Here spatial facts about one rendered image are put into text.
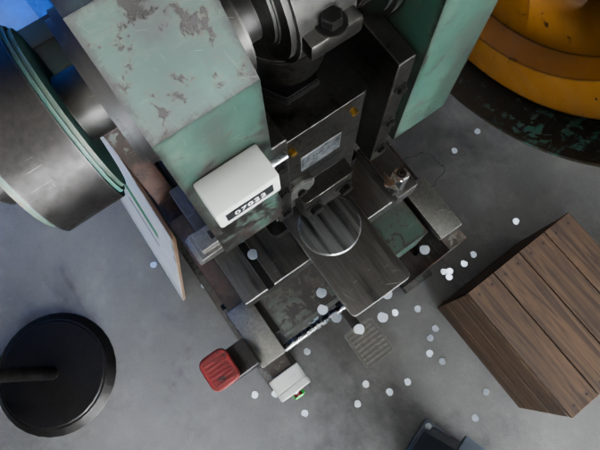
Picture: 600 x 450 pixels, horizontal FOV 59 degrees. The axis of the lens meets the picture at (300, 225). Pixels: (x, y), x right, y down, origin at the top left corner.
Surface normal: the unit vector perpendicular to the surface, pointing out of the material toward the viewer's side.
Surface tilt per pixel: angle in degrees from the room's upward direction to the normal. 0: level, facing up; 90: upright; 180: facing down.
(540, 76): 90
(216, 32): 45
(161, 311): 0
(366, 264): 0
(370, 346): 0
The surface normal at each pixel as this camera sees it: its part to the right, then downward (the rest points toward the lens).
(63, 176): 0.51, 0.59
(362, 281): -0.01, -0.25
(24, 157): 0.37, 0.33
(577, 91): -0.82, 0.56
